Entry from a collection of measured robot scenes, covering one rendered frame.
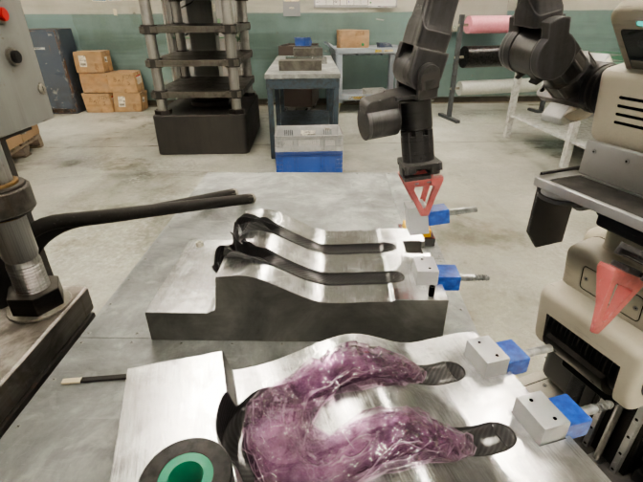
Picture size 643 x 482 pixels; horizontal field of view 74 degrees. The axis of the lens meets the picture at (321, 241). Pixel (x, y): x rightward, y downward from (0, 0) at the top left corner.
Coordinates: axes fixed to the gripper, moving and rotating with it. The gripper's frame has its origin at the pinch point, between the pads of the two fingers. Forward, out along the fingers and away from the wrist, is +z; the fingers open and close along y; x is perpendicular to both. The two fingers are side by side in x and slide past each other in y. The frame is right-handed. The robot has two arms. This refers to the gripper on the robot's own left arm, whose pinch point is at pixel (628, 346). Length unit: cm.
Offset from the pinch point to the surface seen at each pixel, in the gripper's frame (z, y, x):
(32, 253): 37, -64, -56
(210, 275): 28, -52, -26
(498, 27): -180, -453, 338
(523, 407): 13.0, -4.8, -0.2
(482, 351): 12.0, -14.3, 1.2
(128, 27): 7, -731, -46
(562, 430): 12.7, -1.1, 2.2
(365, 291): 15.5, -33.1, -6.8
